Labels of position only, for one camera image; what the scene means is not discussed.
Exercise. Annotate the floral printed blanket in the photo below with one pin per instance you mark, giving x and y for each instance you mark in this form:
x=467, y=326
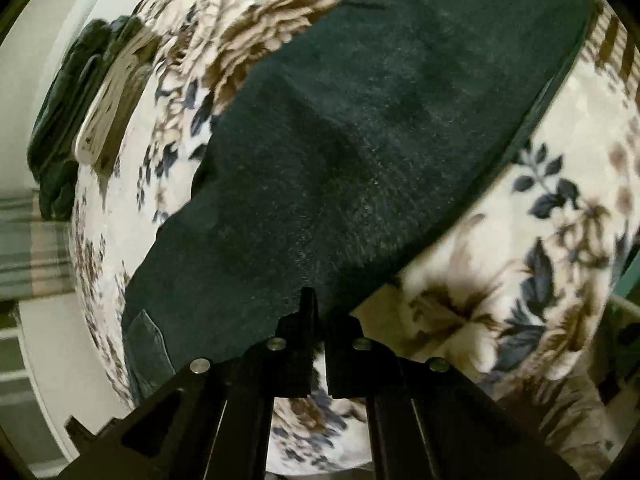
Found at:
x=500, y=300

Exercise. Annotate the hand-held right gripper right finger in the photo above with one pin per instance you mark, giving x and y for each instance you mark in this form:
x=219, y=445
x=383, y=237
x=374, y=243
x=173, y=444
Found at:
x=340, y=355

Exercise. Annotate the white and brown folded cloth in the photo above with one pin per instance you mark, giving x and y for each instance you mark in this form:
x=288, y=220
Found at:
x=107, y=105

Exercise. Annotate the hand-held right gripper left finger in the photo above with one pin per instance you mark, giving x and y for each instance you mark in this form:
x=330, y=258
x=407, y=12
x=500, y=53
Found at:
x=300, y=355

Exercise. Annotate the striped cloth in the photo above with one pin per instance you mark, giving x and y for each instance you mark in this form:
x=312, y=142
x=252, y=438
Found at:
x=32, y=245

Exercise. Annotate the dark green folded garment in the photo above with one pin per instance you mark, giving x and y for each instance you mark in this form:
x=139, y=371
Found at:
x=62, y=110

